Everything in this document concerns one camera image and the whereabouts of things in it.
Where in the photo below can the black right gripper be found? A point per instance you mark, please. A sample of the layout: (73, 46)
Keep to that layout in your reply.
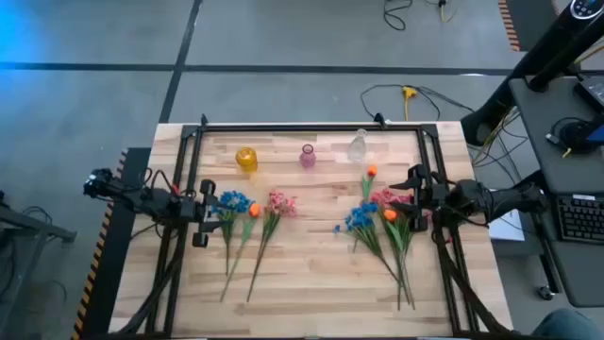
(427, 196)

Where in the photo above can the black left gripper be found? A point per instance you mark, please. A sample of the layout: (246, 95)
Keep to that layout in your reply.
(194, 210)

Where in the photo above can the blue artificial flower bunch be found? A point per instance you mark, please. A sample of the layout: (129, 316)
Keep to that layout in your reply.
(236, 200)
(361, 219)

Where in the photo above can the orange artificial tulip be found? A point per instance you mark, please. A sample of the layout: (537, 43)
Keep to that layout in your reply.
(255, 210)
(372, 171)
(390, 215)

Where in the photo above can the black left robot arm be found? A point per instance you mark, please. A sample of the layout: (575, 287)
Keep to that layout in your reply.
(141, 198)

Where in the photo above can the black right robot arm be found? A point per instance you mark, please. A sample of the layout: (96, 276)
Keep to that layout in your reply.
(509, 198)

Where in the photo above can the yellow glass vase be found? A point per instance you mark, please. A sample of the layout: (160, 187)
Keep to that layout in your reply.
(246, 160)

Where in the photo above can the clear glass vase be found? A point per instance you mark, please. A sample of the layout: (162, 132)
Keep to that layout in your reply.
(357, 148)

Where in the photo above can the pink glass vase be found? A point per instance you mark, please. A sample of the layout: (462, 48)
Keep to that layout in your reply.
(307, 158)

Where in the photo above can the yellow power plug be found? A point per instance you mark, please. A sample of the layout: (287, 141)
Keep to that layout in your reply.
(408, 92)

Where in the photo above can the white paper sheet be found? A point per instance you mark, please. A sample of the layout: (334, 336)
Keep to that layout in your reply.
(507, 231)

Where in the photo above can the black mat with striped edge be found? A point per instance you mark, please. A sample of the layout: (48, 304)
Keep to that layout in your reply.
(109, 264)

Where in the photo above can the grey desk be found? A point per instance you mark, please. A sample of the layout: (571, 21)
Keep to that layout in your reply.
(542, 156)

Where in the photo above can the black caster wheel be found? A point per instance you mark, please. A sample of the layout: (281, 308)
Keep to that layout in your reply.
(546, 293)

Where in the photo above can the black keyboard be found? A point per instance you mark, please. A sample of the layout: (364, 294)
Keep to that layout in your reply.
(582, 219)

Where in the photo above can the orange black hazard strip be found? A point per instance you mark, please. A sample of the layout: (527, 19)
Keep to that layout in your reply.
(509, 26)

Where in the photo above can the person's leg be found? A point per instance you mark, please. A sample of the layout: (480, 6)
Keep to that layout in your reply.
(566, 328)

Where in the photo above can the black tower fan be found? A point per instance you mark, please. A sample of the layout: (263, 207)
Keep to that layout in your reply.
(547, 42)

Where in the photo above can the black cylindrical pole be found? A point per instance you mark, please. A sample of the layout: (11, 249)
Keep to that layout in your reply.
(566, 59)

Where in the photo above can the black tablet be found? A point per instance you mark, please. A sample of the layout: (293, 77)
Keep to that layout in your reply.
(592, 92)

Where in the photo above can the black aluminium table frame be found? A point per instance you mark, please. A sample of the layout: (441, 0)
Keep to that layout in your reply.
(307, 128)

